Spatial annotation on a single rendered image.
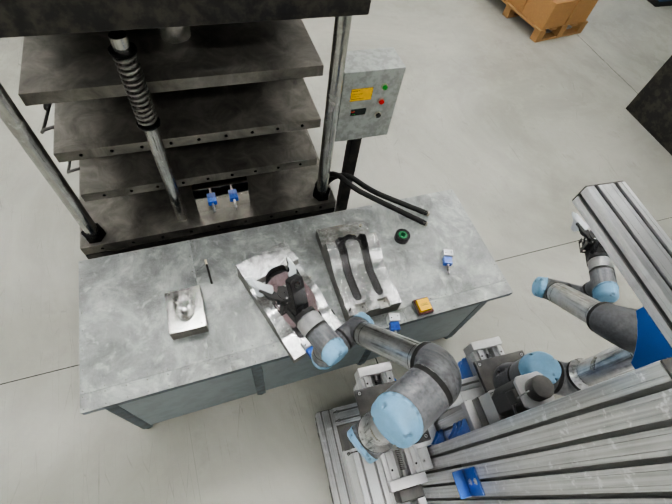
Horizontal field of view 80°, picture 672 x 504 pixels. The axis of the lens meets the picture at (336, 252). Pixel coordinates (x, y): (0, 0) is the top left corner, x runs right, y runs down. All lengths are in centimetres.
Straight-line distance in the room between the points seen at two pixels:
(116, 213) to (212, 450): 138
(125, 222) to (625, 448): 211
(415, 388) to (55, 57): 170
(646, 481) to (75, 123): 208
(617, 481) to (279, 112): 172
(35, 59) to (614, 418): 202
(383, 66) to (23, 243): 266
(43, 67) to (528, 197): 344
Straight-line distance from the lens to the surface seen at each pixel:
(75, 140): 199
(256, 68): 178
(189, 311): 189
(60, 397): 290
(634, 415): 82
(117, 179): 214
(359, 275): 192
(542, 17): 600
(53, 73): 189
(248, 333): 187
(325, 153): 202
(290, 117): 195
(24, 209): 368
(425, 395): 93
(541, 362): 158
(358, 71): 195
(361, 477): 161
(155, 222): 226
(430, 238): 224
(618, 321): 129
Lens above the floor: 254
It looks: 58 degrees down
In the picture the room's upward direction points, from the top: 12 degrees clockwise
